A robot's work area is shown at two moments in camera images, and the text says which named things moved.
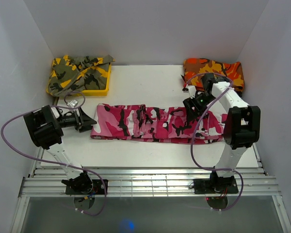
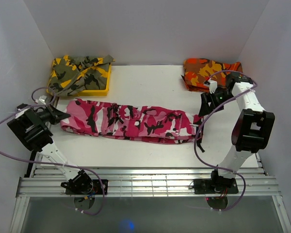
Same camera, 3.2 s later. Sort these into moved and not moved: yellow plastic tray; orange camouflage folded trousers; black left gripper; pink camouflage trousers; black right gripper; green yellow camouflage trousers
Moved: black left gripper; pink camouflage trousers; black right gripper
Not moved: green yellow camouflage trousers; orange camouflage folded trousers; yellow plastic tray
